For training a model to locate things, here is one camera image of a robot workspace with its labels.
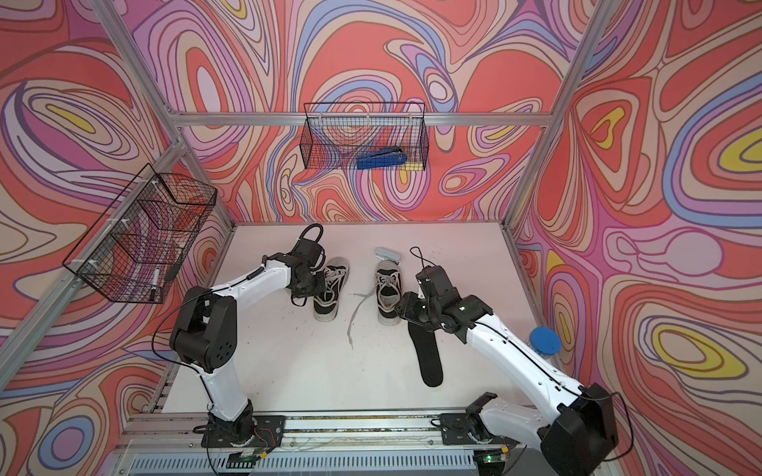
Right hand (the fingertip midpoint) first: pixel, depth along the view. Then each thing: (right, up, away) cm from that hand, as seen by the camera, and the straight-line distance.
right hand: (402, 316), depth 78 cm
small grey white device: (-4, +16, +29) cm, 34 cm away
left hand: (-25, +5, +17) cm, 30 cm away
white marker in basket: (-62, +12, -4) cm, 64 cm away
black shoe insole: (+8, -13, +9) cm, 17 cm away
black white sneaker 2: (-4, +4, +15) cm, 16 cm away
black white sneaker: (-21, +10, +21) cm, 31 cm away
